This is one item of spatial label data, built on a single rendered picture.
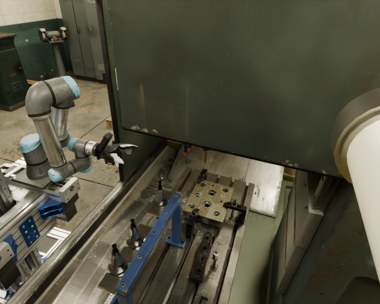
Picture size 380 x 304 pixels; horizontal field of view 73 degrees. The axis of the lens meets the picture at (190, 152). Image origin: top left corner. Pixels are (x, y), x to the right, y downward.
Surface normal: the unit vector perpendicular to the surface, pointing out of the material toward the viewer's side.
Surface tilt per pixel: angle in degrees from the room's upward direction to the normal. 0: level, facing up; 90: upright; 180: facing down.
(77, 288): 8
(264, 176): 24
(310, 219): 90
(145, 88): 90
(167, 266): 0
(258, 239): 0
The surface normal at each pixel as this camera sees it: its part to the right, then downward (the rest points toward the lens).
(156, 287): 0.04, -0.83
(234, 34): -0.34, 0.51
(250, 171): -0.11, -0.55
